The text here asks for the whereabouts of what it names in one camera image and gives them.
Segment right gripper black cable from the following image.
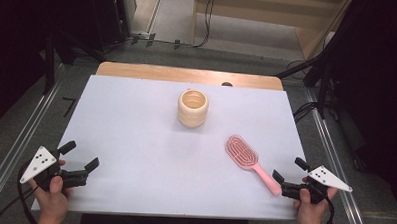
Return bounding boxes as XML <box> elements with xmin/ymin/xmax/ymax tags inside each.
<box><xmin>319</xmin><ymin>187</ymin><xmax>338</xmax><ymax>224</ymax></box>

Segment black floor cables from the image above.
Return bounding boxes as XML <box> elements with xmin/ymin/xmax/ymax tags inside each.
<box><xmin>291</xmin><ymin>99</ymin><xmax>321</xmax><ymax>125</ymax></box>

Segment black hanging cables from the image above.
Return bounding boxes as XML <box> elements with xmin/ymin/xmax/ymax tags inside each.
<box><xmin>192</xmin><ymin>0</ymin><xmax>216</xmax><ymax>50</ymax></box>

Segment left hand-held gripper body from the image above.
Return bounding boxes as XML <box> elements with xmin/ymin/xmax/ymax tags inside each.
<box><xmin>19</xmin><ymin>145</ymin><xmax>90</xmax><ymax>193</ymax></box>

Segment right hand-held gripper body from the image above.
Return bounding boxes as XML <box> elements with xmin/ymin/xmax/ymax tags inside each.
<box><xmin>279</xmin><ymin>163</ymin><xmax>355</xmax><ymax>206</ymax></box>

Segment silver floor rail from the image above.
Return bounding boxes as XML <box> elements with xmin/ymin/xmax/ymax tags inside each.
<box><xmin>301</xmin><ymin>89</ymin><xmax>375</xmax><ymax>224</ymax></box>
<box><xmin>0</xmin><ymin>63</ymin><xmax>67</xmax><ymax>218</ymax></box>

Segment cream ribbed cup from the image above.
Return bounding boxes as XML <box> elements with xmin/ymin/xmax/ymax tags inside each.
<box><xmin>176</xmin><ymin>88</ymin><xmax>210</xmax><ymax>129</ymax></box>

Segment person's right hand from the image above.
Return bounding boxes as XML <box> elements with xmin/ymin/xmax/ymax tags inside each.
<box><xmin>292</xmin><ymin>176</ymin><xmax>339</xmax><ymax>224</ymax></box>

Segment white table mat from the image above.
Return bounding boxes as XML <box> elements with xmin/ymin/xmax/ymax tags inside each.
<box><xmin>31</xmin><ymin>72</ymin><xmax>311</xmax><ymax>222</ymax></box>

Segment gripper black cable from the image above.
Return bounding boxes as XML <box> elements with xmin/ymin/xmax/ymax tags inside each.
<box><xmin>0</xmin><ymin>158</ymin><xmax>41</xmax><ymax>224</ymax></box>
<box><xmin>319</xmin><ymin>187</ymin><xmax>338</xmax><ymax>224</ymax></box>

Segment pink hairbrush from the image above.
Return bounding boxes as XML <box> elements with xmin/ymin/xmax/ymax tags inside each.
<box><xmin>223</xmin><ymin>134</ymin><xmax>284</xmax><ymax>197</ymax></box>

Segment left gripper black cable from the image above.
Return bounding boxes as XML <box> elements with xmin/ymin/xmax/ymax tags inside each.
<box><xmin>0</xmin><ymin>158</ymin><xmax>41</xmax><ymax>224</ymax></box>

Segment person's left hand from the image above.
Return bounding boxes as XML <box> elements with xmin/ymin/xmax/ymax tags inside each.
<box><xmin>27</xmin><ymin>174</ymin><xmax>74</xmax><ymax>220</ymax></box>

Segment light wooden furniture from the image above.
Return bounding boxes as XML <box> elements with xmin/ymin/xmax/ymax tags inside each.
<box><xmin>191</xmin><ymin>0</ymin><xmax>354</xmax><ymax>62</ymax></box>

